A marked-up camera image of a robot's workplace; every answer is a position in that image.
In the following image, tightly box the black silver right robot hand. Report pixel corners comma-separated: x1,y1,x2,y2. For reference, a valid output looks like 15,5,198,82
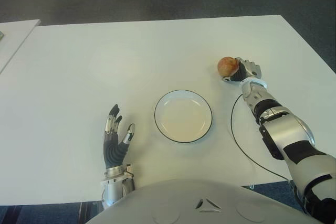
222,57,263,83

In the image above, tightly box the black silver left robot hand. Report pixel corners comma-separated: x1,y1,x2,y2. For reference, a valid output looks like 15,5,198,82
102,104,136,169

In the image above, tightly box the red yellow apple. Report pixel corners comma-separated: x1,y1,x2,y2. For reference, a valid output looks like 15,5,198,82
217,56,240,78

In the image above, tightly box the white plate with black rim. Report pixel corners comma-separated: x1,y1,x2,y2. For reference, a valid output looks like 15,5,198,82
154,89,214,145

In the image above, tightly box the grey robot torso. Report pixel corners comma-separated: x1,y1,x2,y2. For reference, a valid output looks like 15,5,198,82
85,178,320,224

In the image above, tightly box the white side table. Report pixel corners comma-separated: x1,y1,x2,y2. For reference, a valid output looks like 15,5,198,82
0,19,41,75

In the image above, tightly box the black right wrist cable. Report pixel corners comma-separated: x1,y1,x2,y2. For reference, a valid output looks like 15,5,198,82
230,94,292,182

